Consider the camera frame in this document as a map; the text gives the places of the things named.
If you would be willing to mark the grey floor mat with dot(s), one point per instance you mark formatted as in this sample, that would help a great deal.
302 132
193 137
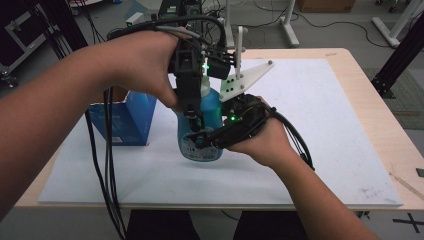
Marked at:
406 103

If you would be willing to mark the blue bottle with white cap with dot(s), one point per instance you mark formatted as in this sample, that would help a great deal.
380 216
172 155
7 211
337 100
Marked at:
210 110

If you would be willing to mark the white desk leg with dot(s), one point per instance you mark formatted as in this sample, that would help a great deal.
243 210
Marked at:
290 23
396 23

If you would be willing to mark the black computer tower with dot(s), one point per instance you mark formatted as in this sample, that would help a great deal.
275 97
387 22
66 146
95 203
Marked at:
171 8

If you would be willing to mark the blue cardboard box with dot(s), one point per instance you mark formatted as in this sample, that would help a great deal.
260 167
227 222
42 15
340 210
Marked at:
130 120

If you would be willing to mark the person's left leg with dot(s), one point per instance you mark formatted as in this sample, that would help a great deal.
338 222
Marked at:
163 225

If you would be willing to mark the person's left hand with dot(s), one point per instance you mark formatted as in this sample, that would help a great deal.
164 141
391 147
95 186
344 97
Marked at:
140 63

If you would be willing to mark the black rack frame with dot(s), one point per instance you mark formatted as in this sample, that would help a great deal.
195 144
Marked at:
23 36

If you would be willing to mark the person's right leg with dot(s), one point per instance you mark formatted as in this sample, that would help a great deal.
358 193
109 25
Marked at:
270 225

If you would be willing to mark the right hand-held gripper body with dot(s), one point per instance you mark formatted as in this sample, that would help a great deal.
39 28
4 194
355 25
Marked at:
243 110

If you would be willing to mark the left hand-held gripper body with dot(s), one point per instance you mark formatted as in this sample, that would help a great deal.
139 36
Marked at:
188 76

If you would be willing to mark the white foam mat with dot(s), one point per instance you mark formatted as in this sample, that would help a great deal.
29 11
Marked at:
333 140

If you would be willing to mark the person's right hand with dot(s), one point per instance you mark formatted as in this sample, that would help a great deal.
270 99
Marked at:
266 140

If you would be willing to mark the thin wooden strip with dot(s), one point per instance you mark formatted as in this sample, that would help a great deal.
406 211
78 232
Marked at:
408 185

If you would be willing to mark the white power supply box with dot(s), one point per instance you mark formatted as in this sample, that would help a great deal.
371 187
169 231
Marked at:
135 19

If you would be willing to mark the person's leg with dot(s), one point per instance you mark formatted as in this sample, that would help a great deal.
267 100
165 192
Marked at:
270 225
163 225

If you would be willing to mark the black aluminium frame post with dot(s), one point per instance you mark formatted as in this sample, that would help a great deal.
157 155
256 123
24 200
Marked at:
400 60

